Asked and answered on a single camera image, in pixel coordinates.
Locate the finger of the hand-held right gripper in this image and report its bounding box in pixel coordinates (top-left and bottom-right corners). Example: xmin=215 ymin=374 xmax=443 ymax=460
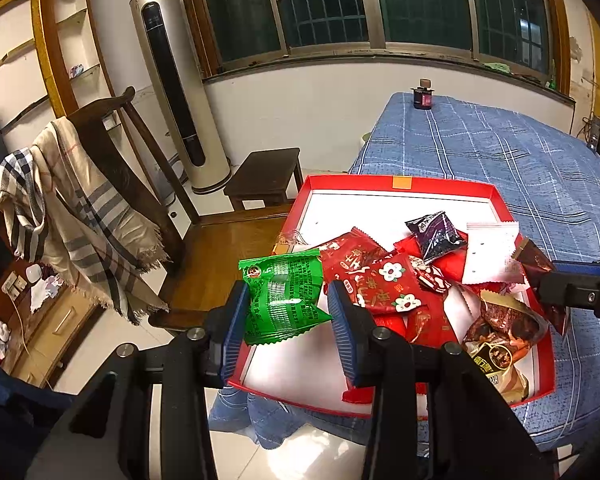
xmin=536 ymin=259 xmax=600 ymax=309

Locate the large brown snack bag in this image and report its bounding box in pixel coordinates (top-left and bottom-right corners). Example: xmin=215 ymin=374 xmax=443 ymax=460
xmin=462 ymin=290 xmax=551 ymax=406

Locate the blue plaid blanket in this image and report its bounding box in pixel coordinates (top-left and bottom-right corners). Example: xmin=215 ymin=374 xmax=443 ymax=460
xmin=207 ymin=91 xmax=600 ymax=453

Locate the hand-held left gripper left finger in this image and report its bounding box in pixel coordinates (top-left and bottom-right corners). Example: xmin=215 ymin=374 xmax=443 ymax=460
xmin=70 ymin=280 xmax=252 ymax=480

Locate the beige striped scarf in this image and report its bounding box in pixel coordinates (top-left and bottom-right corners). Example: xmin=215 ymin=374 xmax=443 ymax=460
xmin=30 ymin=119 xmax=171 ymax=326

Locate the dark blue cloth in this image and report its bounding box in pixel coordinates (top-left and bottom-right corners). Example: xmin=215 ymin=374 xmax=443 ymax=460
xmin=0 ymin=355 xmax=76 ymax=480

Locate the red flower print snack packet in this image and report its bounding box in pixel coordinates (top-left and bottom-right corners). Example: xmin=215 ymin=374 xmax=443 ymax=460
xmin=355 ymin=252 xmax=446 ymax=316

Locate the wooden cabinet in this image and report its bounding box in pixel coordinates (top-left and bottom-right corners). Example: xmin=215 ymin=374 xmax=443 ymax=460
xmin=0 ymin=255 xmax=106 ymax=388

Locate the red cardboard box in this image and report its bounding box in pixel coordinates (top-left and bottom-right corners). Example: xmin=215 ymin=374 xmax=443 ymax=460
xmin=227 ymin=174 xmax=556 ymax=420

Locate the tower air conditioner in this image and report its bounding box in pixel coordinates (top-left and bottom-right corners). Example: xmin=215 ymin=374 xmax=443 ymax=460
xmin=129 ymin=0 xmax=232 ymax=195

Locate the checked scarf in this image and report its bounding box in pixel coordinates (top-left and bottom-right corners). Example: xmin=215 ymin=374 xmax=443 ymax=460
xmin=0 ymin=147 xmax=48 ymax=263

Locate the dark purple snack packet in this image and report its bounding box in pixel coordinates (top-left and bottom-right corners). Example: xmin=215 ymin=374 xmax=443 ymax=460
xmin=405 ymin=211 xmax=468 ymax=263

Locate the grey power adapter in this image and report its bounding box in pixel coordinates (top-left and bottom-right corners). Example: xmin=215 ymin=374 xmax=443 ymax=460
xmin=582 ymin=115 xmax=600 ymax=149

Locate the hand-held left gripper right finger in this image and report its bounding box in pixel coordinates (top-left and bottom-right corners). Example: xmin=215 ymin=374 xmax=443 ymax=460
xmin=327 ymin=280 xmax=556 ymax=480

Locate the green snack packet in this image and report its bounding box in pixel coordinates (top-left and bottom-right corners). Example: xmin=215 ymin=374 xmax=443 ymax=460
xmin=238 ymin=249 xmax=333 ymax=346

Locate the barred window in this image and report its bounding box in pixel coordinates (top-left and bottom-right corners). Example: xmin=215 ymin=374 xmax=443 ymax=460
xmin=175 ymin=0 xmax=573 ymax=78

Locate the brown snack packet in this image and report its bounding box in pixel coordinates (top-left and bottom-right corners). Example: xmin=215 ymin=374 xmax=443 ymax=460
xmin=512 ymin=239 xmax=571 ymax=336

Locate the clear plastic wrapper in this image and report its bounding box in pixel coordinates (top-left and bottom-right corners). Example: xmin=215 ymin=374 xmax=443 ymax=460
xmin=272 ymin=230 xmax=321 ymax=256

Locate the dark wooden stool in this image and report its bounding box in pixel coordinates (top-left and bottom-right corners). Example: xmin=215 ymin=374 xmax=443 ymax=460
xmin=223 ymin=147 xmax=305 ymax=211

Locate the dark jar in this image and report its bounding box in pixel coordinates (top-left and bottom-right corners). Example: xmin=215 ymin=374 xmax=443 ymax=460
xmin=410 ymin=78 xmax=438 ymax=111

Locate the white snack packet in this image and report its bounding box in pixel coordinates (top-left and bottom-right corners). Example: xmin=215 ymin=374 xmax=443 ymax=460
xmin=462 ymin=222 xmax=527 ymax=286

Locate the wooden wall shelf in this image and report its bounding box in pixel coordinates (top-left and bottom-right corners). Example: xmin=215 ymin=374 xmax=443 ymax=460
xmin=0 ymin=0 xmax=106 ymax=131

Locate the white crumpled cloth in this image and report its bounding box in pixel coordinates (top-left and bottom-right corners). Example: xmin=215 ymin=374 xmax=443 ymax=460
xmin=29 ymin=275 xmax=63 ymax=313

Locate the dark wooden chair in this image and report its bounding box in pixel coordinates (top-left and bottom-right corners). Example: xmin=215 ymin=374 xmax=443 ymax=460
xmin=67 ymin=86 xmax=293 ymax=331

